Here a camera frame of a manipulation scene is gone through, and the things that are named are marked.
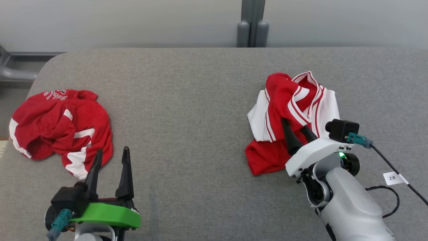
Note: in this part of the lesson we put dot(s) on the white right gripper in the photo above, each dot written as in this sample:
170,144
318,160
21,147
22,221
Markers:
314,152

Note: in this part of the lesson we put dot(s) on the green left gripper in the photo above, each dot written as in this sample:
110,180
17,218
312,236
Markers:
107,214

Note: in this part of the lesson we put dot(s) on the red and white basketball jersey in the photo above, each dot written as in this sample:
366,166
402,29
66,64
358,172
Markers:
284,97

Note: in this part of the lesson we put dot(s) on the red shorts with white stripes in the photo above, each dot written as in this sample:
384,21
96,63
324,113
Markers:
50,127

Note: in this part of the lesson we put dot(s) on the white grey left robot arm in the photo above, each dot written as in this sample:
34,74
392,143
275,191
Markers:
89,237

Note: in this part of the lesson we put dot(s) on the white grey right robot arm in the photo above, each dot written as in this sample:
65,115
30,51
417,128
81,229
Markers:
351,204

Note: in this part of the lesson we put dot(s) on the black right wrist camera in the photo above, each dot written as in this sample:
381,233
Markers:
344,130

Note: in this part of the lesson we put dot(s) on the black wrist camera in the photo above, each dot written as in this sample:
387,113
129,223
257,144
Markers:
68,199
344,130

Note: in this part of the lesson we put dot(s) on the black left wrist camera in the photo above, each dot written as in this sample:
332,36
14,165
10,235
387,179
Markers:
68,199

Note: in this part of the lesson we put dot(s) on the grey metal upright post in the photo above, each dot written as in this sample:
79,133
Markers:
252,26

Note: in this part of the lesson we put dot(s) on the grey metal side rail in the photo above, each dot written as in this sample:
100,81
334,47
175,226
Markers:
20,72

